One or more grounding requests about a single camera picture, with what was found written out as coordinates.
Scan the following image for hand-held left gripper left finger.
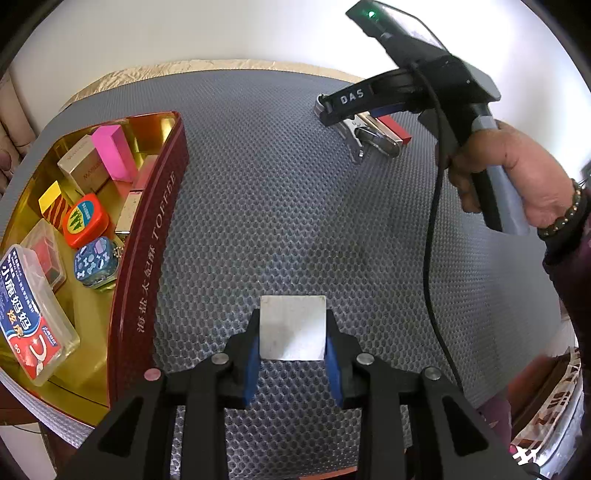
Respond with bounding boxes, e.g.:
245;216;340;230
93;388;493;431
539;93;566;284
58;309;262;480

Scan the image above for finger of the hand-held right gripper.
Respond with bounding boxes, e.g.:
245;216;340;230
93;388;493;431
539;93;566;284
369;99;421;119
318;69;417;127

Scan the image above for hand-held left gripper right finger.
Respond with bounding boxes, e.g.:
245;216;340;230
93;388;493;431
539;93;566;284
324;309;527;480

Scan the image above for silver metal clipper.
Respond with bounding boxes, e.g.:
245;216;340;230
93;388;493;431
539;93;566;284
314;95;402;163

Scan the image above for white square box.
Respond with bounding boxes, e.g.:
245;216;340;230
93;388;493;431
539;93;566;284
259;295;328;361

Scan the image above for gold tin box red sides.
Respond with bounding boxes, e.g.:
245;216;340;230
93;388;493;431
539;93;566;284
0;111;189;412

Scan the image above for blue patterned small tin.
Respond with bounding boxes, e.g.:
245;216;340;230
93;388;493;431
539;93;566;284
74;236;120;289

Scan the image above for clear floss box blue label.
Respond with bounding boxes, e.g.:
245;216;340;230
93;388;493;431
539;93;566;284
0;244;80;387

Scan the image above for clear case red insert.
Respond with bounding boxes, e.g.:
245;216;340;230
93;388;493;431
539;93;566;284
21;219;68;291

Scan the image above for pink rectangular block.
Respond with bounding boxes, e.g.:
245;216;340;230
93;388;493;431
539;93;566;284
91;124;139;182

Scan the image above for person's right forearm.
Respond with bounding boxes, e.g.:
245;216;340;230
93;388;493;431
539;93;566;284
542;185;591;352

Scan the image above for person's right hand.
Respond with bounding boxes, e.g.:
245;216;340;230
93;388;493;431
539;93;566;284
449;119;578;228

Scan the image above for red rectangular block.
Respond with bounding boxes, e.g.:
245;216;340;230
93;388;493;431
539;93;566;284
376;115;413;144

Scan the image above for grey textured mat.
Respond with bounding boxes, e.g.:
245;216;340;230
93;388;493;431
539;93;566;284
0;69;578;480

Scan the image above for brown white patterned bag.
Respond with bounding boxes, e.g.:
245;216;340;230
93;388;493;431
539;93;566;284
510;346;585;480

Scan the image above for yellow striped small box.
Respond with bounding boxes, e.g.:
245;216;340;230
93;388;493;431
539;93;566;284
38;181;70;230

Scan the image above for beige cardboard box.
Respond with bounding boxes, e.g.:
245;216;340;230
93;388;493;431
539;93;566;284
57;135;112;195

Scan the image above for beige curtain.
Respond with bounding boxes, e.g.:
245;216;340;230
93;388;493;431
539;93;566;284
0;69;38;195

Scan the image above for black cable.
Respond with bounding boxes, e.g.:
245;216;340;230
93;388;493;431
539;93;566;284
413;65;548;478

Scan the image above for dark beaded bracelet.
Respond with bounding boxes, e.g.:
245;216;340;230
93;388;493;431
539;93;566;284
536;179;585;240

